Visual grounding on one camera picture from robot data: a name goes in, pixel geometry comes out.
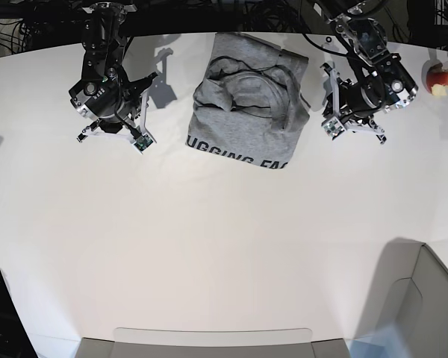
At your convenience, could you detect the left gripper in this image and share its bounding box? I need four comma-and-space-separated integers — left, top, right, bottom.
323, 76, 385, 119

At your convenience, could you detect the bitten red apple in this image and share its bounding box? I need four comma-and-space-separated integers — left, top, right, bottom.
426, 64, 448, 97

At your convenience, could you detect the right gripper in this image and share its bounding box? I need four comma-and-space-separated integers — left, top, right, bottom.
69, 72, 158, 133

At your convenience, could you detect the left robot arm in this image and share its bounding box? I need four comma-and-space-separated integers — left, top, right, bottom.
311, 1, 418, 126

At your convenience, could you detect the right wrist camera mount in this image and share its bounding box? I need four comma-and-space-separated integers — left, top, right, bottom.
77, 89, 156, 154

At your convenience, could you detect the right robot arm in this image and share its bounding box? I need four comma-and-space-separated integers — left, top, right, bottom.
69, 1, 158, 139

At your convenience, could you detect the grey T-shirt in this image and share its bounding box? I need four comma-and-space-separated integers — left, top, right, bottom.
186, 33, 310, 169

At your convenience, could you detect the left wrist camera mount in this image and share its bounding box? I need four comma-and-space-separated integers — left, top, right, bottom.
321, 63, 387, 145

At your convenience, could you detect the grey plastic bin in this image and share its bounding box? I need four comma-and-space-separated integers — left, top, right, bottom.
347, 239, 448, 357

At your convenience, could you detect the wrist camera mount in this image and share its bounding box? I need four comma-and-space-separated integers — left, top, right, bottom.
321, 63, 387, 145
77, 89, 156, 154

